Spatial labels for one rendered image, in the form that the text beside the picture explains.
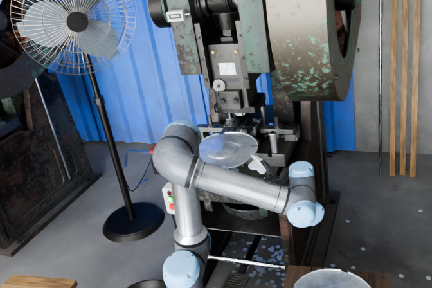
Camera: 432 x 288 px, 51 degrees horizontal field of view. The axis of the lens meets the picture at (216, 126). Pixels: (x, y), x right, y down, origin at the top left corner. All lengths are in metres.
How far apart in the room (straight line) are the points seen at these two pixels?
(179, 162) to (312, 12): 0.59
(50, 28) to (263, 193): 1.47
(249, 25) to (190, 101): 1.78
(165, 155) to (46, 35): 1.21
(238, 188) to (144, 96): 2.49
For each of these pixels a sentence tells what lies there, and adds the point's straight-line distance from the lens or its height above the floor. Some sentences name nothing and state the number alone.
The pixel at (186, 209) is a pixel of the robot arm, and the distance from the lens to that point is 1.49.
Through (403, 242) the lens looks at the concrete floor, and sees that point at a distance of 2.59.
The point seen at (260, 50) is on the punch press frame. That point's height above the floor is 1.15.
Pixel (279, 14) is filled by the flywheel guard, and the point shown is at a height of 1.35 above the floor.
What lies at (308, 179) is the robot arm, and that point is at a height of 0.91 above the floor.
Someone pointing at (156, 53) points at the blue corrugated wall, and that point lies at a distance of 3.47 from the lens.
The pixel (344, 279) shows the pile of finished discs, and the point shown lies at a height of 0.40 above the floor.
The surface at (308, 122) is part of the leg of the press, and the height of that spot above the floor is 0.68.
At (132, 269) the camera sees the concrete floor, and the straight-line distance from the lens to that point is 2.62.
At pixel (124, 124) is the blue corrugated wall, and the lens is 3.87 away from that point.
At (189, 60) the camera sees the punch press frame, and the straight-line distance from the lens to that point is 1.91.
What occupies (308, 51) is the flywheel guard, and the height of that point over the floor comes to 1.22.
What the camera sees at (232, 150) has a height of 0.79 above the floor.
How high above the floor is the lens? 1.65
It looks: 25 degrees down
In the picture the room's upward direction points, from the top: 10 degrees counter-clockwise
